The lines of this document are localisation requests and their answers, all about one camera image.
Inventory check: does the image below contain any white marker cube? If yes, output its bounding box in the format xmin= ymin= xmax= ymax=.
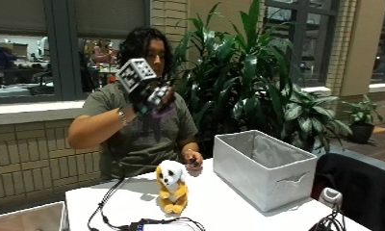
xmin=114 ymin=57 xmax=158 ymax=94

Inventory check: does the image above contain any yellow white plush dog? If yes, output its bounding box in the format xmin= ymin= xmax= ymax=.
xmin=154 ymin=159 xmax=190 ymax=216

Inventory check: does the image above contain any the person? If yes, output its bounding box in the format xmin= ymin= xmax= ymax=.
xmin=66 ymin=26 xmax=203 ymax=181

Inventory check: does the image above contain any grey fabric storage box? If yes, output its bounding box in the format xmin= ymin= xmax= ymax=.
xmin=211 ymin=129 xmax=319 ymax=213

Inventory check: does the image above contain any tall green leafy plant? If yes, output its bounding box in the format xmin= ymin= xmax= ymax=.
xmin=170 ymin=0 xmax=304 ymax=152

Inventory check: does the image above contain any black white electronics box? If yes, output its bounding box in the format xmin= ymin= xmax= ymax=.
xmin=126 ymin=217 xmax=206 ymax=231

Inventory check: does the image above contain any variegated leafy plant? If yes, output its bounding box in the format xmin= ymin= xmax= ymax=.
xmin=280 ymin=84 xmax=353 ymax=154

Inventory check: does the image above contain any white handheld device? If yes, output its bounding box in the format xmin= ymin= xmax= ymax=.
xmin=318 ymin=187 xmax=343 ymax=210

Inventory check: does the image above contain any black plant pot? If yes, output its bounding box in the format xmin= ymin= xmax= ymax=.
xmin=347 ymin=122 xmax=375 ymax=145

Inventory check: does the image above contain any black chair with jacket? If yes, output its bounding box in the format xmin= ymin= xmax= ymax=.
xmin=310 ymin=152 xmax=385 ymax=231

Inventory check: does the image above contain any small potted plant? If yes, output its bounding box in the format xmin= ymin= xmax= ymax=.
xmin=341 ymin=94 xmax=385 ymax=127

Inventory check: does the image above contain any white open container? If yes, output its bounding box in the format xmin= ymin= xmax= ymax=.
xmin=0 ymin=200 xmax=70 ymax=231

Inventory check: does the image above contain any silver bracelet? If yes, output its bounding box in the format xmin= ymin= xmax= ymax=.
xmin=117 ymin=108 xmax=127 ymax=127

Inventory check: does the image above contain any long black cable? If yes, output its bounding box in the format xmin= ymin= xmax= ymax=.
xmin=86 ymin=175 xmax=131 ymax=231

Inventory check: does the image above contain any dark window frame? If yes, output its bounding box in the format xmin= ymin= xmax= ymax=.
xmin=0 ymin=0 xmax=151 ymax=105
xmin=262 ymin=0 xmax=341 ymax=89

